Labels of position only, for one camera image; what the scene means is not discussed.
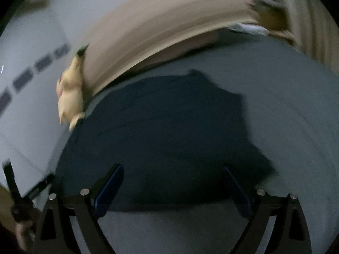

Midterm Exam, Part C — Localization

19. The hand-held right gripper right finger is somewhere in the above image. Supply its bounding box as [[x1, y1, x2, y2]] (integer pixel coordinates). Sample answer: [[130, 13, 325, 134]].
[[223, 165, 312, 254]]

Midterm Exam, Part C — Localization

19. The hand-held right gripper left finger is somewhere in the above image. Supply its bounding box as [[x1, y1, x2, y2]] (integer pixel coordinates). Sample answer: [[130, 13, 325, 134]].
[[33, 163, 124, 254]]

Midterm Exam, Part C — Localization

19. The dark navy large garment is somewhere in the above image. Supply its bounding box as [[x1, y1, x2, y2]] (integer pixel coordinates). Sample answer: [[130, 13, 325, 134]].
[[54, 69, 278, 212]]

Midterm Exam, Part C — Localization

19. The person's left hand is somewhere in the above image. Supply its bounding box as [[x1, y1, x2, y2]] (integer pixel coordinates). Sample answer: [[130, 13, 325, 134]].
[[14, 217, 36, 252]]

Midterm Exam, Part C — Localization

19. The white plush toy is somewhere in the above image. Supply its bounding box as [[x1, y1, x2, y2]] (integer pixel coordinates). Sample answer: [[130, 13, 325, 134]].
[[56, 50, 87, 132]]

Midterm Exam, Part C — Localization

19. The pale grey pillow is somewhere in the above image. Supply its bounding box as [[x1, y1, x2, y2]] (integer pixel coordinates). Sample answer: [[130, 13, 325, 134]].
[[228, 22, 271, 36]]

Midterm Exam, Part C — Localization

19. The brown cloth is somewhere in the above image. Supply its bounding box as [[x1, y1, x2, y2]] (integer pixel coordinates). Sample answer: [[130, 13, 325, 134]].
[[258, 4, 296, 44]]

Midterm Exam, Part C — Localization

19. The beige curtain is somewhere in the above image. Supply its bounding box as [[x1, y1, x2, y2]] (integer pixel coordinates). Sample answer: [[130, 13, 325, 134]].
[[278, 0, 339, 69]]

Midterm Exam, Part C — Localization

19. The dark wall panel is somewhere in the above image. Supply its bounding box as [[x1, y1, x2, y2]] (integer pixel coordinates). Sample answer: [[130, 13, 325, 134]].
[[35, 56, 53, 73], [0, 91, 12, 114], [13, 70, 33, 92]]

